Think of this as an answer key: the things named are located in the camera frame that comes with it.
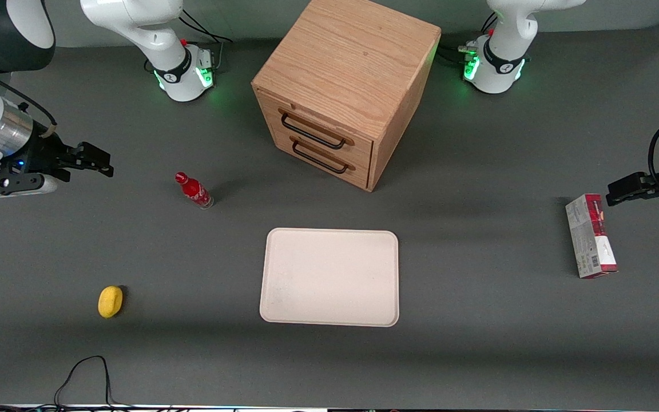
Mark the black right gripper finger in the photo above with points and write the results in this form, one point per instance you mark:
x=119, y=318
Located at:
x=95, y=151
x=98, y=168

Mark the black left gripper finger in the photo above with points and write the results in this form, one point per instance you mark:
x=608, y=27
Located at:
x=635, y=178
x=624, y=194

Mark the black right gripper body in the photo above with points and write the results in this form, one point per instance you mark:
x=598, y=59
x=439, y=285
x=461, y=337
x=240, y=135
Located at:
x=42, y=154

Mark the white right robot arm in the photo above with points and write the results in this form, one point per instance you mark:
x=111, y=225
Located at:
x=135, y=23

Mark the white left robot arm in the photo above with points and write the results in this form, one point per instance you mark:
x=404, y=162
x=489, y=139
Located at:
x=507, y=34

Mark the wooden drawer cabinet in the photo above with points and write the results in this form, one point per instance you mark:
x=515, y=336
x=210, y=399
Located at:
x=352, y=57

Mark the red and grey carton box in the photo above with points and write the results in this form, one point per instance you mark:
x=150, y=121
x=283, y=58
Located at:
x=590, y=237

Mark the red soda bottle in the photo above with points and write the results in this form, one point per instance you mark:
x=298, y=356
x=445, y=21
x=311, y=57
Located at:
x=193, y=190

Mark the yellow lemon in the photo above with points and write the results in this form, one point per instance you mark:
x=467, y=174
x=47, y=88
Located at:
x=110, y=301

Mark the beige plastic tray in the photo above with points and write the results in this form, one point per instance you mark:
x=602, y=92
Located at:
x=329, y=277

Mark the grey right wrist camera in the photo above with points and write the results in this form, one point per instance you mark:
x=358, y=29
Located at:
x=15, y=184

